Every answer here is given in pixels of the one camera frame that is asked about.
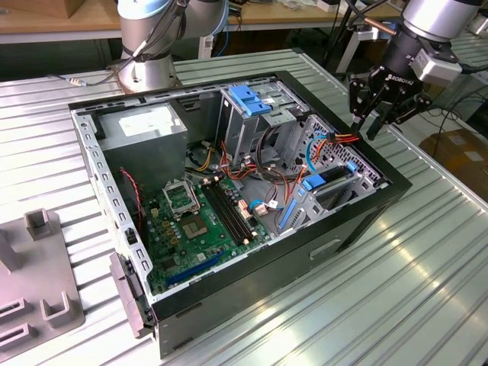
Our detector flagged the CPU socket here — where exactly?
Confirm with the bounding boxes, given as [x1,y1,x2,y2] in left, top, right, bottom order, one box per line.
[181,215,210,242]

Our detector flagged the red orange wire bundle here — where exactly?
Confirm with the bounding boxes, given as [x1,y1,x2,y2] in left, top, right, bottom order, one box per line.
[219,140,270,183]

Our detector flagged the blue expansion slot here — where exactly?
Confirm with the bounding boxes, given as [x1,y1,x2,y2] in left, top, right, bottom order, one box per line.
[165,249,226,287]

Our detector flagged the green motherboard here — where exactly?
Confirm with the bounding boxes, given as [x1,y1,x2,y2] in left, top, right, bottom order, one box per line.
[143,177,274,294]

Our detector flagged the thin blue board wire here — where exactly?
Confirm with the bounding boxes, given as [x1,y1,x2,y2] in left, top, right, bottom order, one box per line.
[249,198,286,211]

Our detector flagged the blue plastic drive latch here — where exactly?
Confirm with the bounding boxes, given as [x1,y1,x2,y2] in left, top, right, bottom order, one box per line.
[230,84,272,117]

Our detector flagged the metal socket cover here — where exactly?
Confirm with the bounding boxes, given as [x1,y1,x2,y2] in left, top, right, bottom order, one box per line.
[162,178,201,220]

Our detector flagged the grey parts rack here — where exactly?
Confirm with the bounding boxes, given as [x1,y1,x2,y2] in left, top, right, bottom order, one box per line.
[0,207,87,348]

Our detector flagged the black PC case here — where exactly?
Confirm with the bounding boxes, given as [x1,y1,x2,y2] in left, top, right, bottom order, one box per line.
[67,70,415,359]

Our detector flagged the metal drive cage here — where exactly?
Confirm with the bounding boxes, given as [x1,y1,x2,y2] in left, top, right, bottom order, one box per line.
[215,79,310,169]

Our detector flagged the wooden desk white legs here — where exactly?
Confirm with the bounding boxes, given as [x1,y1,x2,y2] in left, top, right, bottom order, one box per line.
[0,0,405,75]

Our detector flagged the yellow black wire bundle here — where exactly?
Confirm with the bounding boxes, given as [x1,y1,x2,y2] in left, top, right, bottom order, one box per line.
[196,147,214,172]

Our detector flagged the metal disk bay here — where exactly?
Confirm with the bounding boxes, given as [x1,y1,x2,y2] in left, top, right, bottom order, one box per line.
[274,114,392,236]

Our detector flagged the black case fan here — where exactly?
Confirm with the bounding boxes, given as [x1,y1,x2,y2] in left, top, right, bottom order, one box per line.
[118,167,149,245]

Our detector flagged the grey power supply unit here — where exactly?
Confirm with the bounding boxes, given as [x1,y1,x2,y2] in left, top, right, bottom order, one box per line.
[97,102,190,195]

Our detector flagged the orange power wire black plug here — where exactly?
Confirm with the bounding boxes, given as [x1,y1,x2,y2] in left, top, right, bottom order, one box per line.
[284,128,362,201]

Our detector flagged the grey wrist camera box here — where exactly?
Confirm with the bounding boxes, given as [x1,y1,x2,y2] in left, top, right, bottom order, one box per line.
[409,47,463,84]

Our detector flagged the brown cardboard box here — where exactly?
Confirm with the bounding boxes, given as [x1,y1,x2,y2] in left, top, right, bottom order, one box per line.
[419,127,488,191]

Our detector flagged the grey case bezel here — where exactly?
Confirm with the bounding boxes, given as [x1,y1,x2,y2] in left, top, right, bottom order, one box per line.
[108,251,157,340]

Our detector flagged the metal slat side table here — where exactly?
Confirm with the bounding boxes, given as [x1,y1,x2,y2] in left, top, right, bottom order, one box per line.
[449,32,488,87]

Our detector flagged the black cable metal connector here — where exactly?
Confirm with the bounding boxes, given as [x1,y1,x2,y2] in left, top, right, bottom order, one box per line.
[49,37,149,88]

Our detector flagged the blue data wire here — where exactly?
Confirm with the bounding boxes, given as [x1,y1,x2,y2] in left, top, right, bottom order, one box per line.
[306,131,329,175]

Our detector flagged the black RAM slot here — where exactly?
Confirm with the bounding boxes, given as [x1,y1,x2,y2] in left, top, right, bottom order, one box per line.
[213,181,255,239]
[201,185,246,246]

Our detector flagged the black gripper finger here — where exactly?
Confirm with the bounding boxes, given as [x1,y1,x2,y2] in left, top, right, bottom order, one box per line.
[348,67,383,130]
[365,88,433,141]

